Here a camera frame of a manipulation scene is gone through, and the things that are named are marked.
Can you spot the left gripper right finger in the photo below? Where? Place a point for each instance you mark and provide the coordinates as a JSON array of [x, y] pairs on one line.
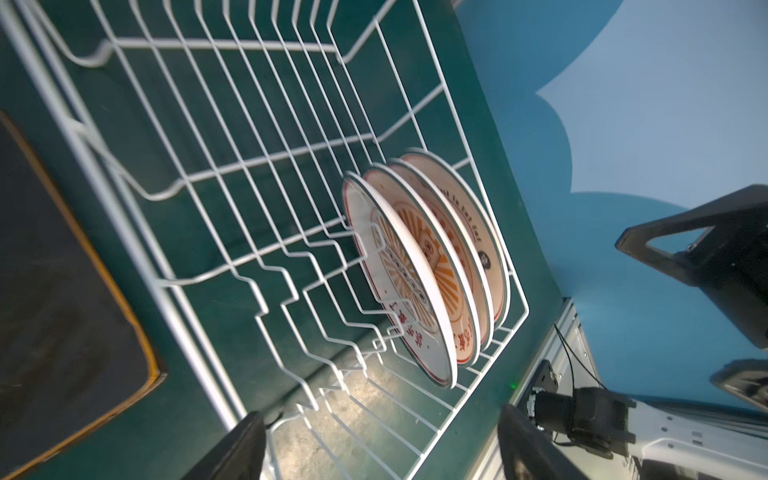
[[526, 453]]

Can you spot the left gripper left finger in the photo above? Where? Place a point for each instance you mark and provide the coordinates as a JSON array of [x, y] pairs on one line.
[[239, 455]]

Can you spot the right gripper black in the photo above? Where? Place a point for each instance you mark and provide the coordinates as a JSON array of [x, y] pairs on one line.
[[721, 248]]

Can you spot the white round plate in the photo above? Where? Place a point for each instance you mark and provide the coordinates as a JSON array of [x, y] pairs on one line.
[[451, 220], [401, 280], [441, 256], [475, 219]]

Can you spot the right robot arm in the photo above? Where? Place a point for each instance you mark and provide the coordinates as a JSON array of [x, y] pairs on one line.
[[605, 423]]

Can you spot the white wire dish rack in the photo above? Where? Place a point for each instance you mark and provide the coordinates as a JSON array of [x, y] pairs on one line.
[[215, 137]]

